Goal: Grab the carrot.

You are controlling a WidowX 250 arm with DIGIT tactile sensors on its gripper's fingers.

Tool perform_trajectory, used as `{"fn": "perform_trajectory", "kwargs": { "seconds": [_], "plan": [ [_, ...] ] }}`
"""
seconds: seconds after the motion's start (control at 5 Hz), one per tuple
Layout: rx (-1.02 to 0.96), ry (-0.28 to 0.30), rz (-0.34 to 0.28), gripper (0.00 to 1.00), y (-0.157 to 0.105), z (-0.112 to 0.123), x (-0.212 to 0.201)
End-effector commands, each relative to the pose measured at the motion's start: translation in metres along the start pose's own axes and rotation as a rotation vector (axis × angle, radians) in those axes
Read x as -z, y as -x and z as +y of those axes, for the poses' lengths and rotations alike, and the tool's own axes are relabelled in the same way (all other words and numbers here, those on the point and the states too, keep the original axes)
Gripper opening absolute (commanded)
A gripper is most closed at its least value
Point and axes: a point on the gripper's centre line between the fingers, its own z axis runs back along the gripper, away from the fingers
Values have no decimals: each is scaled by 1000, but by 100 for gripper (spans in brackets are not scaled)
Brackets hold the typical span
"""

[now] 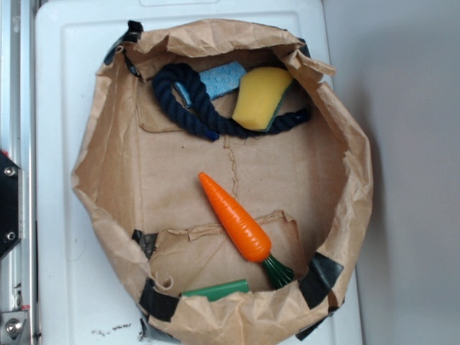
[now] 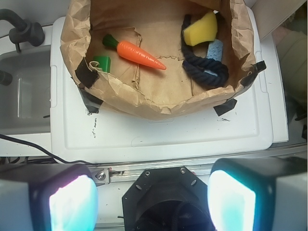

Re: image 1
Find green plastic block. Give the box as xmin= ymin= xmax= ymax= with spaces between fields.
xmin=181 ymin=280 xmax=249 ymax=302

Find light blue sponge cloth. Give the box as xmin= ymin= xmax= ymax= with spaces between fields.
xmin=198 ymin=62 xmax=247 ymax=100

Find yellow sponge green backing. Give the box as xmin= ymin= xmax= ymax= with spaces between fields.
xmin=231 ymin=67 xmax=294 ymax=132

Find aluminium frame rail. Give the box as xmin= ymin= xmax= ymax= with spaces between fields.
xmin=1 ymin=1 xmax=41 ymax=344

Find white plastic tray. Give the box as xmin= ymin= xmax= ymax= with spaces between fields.
xmin=35 ymin=1 xmax=341 ymax=344

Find black corner bracket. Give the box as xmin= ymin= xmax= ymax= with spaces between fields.
xmin=0 ymin=151 xmax=22 ymax=260

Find dark blue rope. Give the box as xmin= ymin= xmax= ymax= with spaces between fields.
xmin=151 ymin=63 xmax=311 ymax=142

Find orange plastic toy carrot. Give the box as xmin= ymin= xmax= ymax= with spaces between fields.
xmin=198 ymin=172 xmax=294 ymax=289

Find brown paper bag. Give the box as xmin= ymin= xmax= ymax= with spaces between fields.
xmin=72 ymin=19 xmax=373 ymax=344

